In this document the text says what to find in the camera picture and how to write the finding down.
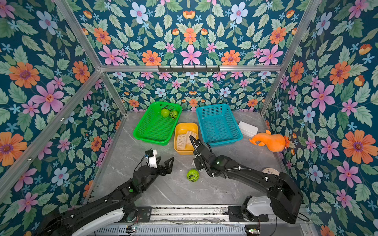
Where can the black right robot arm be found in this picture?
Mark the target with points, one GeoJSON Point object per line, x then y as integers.
{"type": "Point", "coordinates": [286, 197]}

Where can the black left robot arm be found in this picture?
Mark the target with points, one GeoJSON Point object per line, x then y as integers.
{"type": "Point", "coordinates": [113, 207]}

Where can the dark speckled custard apple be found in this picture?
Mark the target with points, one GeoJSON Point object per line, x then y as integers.
{"type": "Point", "coordinates": [174, 114]}

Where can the round beige clock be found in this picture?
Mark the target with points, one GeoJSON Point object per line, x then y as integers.
{"type": "Point", "coordinates": [271, 171]}

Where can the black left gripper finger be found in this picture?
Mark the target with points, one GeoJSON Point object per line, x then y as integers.
{"type": "Point", "coordinates": [158, 159]}
{"type": "Point", "coordinates": [168, 166]}

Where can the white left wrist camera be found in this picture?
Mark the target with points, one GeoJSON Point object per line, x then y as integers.
{"type": "Point", "coordinates": [151, 158]}

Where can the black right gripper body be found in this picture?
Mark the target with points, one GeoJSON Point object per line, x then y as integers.
{"type": "Point", "coordinates": [199, 155]}

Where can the black wall hook rack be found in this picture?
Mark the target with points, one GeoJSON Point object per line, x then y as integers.
{"type": "Point", "coordinates": [184, 69]}

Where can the yellow plastic tub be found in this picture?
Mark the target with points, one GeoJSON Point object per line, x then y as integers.
{"type": "Point", "coordinates": [183, 128]}

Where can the white foam net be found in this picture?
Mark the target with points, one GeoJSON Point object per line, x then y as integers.
{"type": "Point", "coordinates": [181, 142]}
{"type": "Point", "coordinates": [188, 135]}

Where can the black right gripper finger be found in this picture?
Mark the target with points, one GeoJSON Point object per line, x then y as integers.
{"type": "Point", "coordinates": [195, 144]}
{"type": "Point", "coordinates": [203, 144]}

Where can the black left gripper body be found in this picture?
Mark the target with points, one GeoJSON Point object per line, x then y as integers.
{"type": "Point", "coordinates": [152, 173]}

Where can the white rectangular box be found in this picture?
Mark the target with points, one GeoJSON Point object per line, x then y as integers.
{"type": "Point", "coordinates": [248, 129]}

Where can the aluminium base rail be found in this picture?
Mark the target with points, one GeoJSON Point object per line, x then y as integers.
{"type": "Point", "coordinates": [198, 220]}

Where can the teal plastic basket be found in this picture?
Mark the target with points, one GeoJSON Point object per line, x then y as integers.
{"type": "Point", "coordinates": [218, 125]}

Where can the orange toy duck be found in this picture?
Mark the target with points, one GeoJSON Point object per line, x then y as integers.
{"type": "Point", "coordinates": [274, 142]}

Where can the green plastic basket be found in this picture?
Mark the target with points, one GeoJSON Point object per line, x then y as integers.
{"type": "Point", "coordinates": [155, 129]}

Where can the light green custard apple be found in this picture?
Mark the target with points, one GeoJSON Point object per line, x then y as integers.
{"type": "Point", "coordinates": [165, 113]}

